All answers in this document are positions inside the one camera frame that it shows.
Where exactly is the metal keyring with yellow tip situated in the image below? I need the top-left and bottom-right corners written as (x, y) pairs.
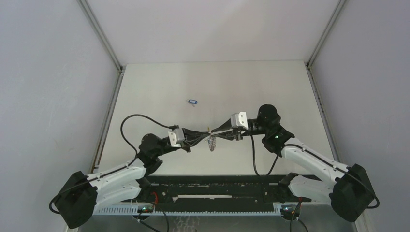
top-left (206, 127), bottom-right (216, 152)

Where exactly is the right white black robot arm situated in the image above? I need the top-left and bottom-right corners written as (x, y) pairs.
top-left (210, 104), bottom-right (380, 222)

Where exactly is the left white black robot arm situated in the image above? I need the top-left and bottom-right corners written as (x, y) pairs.
top-left (49, 128), bottom-right (210, 229)

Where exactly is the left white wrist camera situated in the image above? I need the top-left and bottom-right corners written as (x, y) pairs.
top-left (168, 128), bottom-right (185, 147)

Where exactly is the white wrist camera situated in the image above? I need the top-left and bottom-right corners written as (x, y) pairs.
top-left (168, 128), bottom-right (185, 147)
top-left (230, 112), bottom-right (249, 130)

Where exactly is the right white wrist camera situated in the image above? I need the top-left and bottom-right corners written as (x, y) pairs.
top-left (230, 112), bottom-right (249, 130)

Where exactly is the right camera black cable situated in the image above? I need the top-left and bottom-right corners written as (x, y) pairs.
top-left (249, 135), bottom-right (381, 209)

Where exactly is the camera black cable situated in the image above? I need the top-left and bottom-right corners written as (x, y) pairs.
top-left (249, 135), bottom-right (381, 209)
top-left (48, 114), bottom-right (179, 215)

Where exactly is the left camera black cable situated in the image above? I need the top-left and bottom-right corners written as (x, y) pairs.
top-left (48, 114), bottom-right (179, 215)

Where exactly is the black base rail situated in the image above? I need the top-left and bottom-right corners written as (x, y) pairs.
top-left (132, 174), bottom-right (312, 212)

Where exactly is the right aluminium frame post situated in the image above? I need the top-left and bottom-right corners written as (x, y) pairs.
top-left (306, 0), bottom-right (348, 69)

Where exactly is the aluminium frame post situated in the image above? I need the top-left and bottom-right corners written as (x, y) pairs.
top-left (76, 0), bottom-right (124, 73)
top-left (306, 0), bottom-right (348, 69)

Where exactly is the white slotted cable duct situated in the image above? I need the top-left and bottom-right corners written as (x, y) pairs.
top-left (93, 204), bottom-right (282, 216)

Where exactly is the left aluminium frame post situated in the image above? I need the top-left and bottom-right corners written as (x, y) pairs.
top-left (76, 0), bottom-right (124, 73)

